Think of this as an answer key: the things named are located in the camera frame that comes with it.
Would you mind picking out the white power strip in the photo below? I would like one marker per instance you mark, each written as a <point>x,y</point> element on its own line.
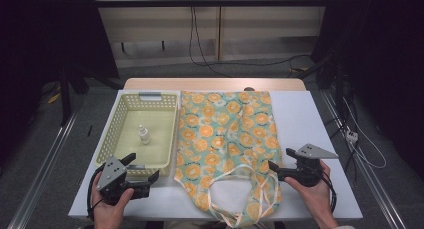
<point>352,136</point>

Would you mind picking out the black metal stand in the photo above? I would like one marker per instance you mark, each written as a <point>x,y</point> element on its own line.
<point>65,99</point>

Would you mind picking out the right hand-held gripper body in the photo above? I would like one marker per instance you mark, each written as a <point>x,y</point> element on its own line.
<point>308,169</point>

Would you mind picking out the person's right hand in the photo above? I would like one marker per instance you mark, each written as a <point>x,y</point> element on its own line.
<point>316,199</point>

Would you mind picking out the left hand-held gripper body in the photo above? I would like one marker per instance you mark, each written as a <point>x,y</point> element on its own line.
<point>112,174</point>

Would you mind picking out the pale yellow perforated plastic basket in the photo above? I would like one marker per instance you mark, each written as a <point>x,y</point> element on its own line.
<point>156,125</point>

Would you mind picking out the small white plastic bottle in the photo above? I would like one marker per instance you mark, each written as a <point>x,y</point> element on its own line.
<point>144,136</point>

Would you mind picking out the orange slice print tote bag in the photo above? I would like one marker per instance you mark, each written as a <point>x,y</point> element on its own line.
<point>220,132</point>

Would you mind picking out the person's left hand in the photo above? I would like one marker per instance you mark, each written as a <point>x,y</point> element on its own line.
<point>108,214</point>

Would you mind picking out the metal floor rail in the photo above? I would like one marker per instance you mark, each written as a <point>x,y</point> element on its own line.
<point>376,189</point>
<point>40,175</point>

